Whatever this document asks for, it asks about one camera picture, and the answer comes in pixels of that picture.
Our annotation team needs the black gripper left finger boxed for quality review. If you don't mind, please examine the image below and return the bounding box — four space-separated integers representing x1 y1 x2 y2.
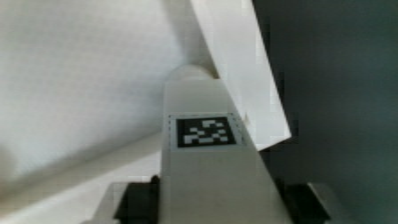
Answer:
88 174 163 224

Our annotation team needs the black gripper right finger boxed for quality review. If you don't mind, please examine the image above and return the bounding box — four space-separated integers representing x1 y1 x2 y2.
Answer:
276 178 363 224

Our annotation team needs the white desk leg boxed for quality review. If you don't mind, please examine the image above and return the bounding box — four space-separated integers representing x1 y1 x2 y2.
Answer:
161 65 294 224

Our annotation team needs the white desk top tray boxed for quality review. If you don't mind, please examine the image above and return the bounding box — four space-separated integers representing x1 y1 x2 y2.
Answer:
0 0 292 224

